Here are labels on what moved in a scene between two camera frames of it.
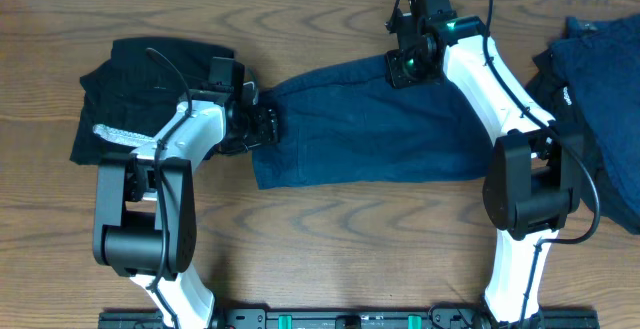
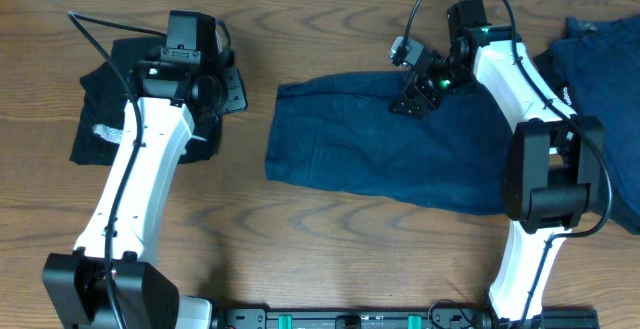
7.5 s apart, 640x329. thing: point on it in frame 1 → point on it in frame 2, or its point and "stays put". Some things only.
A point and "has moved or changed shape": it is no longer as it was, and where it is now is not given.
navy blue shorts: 349,124 has moved or changed shape
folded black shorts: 137,91 stays put
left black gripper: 270,126 → 235,91
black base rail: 350,319 stays put
